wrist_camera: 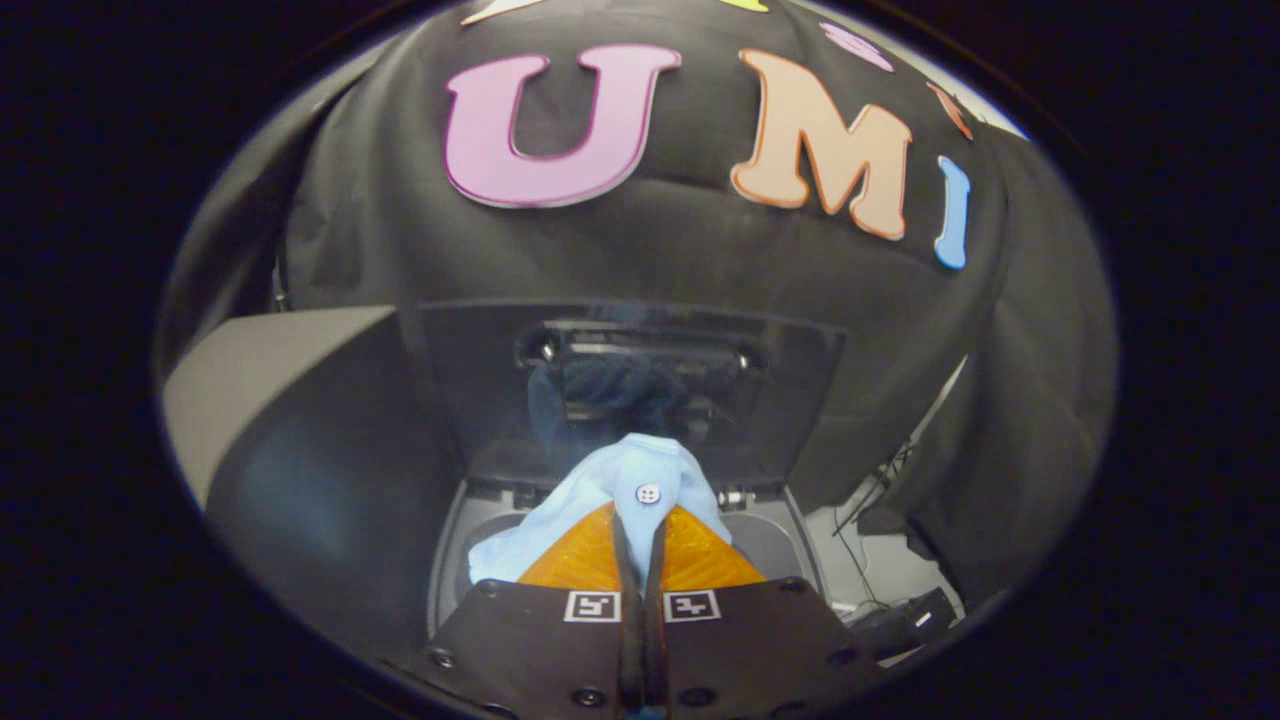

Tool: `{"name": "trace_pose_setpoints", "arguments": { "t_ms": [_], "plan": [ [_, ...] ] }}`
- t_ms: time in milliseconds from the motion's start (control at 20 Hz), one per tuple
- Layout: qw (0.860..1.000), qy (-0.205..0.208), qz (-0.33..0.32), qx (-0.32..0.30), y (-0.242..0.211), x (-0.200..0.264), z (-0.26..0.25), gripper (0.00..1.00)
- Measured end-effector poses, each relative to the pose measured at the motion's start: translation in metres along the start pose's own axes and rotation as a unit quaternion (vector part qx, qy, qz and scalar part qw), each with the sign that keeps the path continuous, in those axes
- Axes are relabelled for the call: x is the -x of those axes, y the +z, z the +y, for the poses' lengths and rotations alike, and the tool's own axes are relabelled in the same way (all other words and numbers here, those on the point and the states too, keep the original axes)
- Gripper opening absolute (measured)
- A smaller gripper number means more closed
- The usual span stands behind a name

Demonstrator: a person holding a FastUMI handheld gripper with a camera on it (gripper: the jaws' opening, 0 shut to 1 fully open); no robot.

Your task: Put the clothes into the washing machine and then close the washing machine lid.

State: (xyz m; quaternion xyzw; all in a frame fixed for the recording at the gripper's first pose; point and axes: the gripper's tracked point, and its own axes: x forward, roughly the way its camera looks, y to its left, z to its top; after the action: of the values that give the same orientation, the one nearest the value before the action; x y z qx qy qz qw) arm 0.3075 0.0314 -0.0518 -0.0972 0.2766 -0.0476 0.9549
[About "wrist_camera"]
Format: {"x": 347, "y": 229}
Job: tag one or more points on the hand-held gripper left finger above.
{"x": 530, "y": 650}

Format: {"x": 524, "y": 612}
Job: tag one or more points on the light blue buttoned garment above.
{"x": 620, "y": 475}

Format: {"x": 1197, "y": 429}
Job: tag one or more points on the grey and beige cabinet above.
{"x": 320, "y": 480}

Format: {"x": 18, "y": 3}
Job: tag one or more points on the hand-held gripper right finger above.
{"x": 760, "y": 650}

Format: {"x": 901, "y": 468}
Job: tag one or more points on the black box on floor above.
{"x": 905, "y": 625}

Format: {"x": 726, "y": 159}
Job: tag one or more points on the black backdrop cloth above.
{"x": 680, "y": 250}

